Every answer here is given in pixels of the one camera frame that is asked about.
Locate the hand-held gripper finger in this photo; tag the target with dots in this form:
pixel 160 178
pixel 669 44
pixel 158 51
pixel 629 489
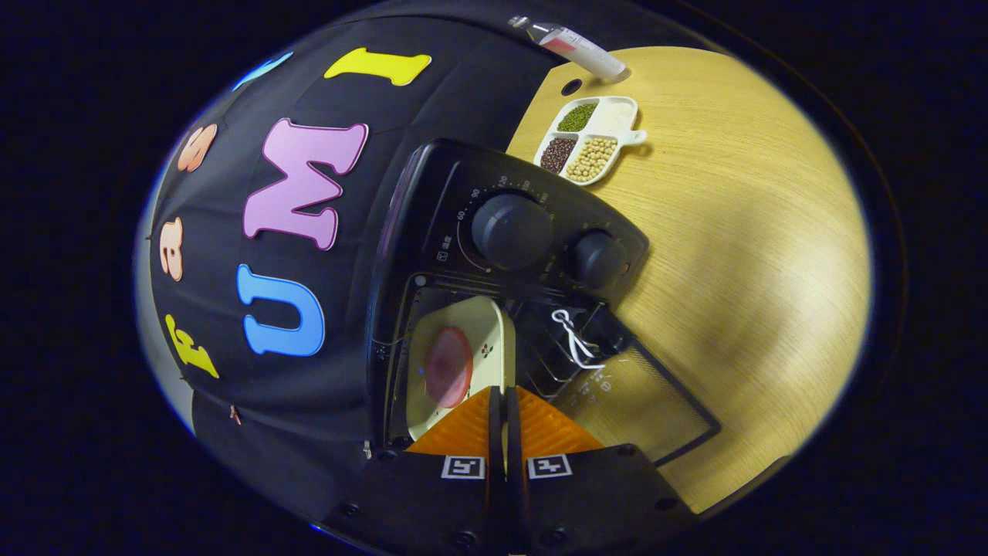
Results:
pixel 495 432
pixel 513 432

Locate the pink ham slice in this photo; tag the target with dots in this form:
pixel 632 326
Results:
pixel 448 367

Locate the cream square plate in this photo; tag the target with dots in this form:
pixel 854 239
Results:
pixel 486 324

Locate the black toaster oven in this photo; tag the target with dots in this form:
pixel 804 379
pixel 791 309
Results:
pixel 463 177

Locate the white divided dish of beans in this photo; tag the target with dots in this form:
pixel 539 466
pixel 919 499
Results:
pixel 614 116

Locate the black backdrop cloth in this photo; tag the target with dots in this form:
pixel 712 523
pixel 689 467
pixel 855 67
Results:
pixel 386 108

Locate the black table grommet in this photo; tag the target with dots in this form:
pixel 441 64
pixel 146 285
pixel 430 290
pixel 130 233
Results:
pixel 572 86

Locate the clear plastic bottle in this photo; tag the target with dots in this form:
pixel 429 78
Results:
pixel 587 54

